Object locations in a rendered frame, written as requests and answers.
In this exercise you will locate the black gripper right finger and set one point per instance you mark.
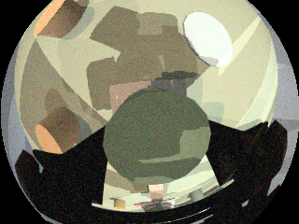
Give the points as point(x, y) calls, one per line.
point(228, 147)

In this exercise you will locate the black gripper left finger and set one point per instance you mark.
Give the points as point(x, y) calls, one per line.
point(83, 166)

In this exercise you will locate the tan tape roll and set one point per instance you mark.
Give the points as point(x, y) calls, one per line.
point(119, 204)

